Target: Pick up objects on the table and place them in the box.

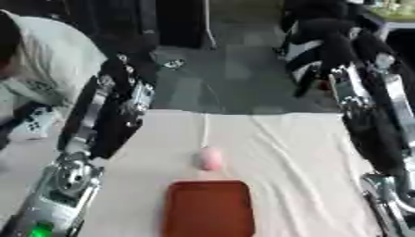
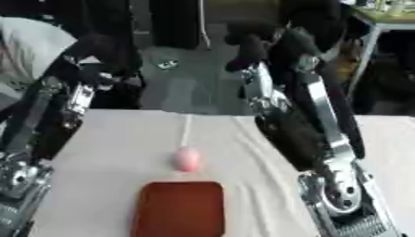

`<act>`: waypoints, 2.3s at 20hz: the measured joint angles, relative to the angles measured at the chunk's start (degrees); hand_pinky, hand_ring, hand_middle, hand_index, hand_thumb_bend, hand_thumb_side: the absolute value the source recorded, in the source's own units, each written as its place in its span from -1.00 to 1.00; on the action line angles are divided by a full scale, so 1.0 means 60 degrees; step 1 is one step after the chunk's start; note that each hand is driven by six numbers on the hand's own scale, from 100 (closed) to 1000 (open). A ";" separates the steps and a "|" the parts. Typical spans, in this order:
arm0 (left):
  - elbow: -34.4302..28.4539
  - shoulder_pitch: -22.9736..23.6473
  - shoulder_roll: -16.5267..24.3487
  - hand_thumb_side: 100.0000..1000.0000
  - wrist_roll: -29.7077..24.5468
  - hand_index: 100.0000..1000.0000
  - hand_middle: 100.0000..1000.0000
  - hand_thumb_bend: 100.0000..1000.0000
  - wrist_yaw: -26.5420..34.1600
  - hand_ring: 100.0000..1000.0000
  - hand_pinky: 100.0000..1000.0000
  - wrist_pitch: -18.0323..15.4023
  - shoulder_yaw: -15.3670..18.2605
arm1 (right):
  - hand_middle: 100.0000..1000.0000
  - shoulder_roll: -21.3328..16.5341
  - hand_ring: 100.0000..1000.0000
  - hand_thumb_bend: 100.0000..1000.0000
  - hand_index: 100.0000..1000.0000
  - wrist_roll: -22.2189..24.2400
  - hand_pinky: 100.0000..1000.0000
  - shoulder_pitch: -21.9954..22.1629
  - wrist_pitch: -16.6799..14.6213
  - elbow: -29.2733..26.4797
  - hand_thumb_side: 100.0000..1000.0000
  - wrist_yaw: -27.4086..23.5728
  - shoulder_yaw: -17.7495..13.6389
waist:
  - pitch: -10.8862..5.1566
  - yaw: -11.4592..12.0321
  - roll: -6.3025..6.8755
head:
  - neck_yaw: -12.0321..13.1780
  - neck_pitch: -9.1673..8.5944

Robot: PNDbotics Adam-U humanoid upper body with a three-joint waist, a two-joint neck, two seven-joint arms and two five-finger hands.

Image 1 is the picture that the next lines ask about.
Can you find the pink oval soft toy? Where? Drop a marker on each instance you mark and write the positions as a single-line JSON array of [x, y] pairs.
[[210, 159]]

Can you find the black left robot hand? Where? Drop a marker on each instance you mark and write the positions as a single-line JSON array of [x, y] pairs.
[[111, 123]]

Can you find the black chair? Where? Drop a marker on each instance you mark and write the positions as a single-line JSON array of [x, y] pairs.
[[319, 40]]

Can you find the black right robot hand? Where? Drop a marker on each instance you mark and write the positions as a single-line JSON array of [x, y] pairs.
[[375, 139]]

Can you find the white pole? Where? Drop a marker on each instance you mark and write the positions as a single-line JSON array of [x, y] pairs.
[[209, 24]]

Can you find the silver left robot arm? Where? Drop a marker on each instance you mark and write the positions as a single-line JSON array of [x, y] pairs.
[[59, 191]]

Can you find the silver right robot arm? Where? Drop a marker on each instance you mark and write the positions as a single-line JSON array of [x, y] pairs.
[[391, 200]]

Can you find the red-brown open box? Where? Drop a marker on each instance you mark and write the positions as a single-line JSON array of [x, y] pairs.
[[208, 209]]

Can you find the small black-white floor object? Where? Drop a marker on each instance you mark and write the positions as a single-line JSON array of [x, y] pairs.
[[173, 64]]

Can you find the person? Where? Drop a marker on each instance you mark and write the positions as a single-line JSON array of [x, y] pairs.
[[48, 61]]

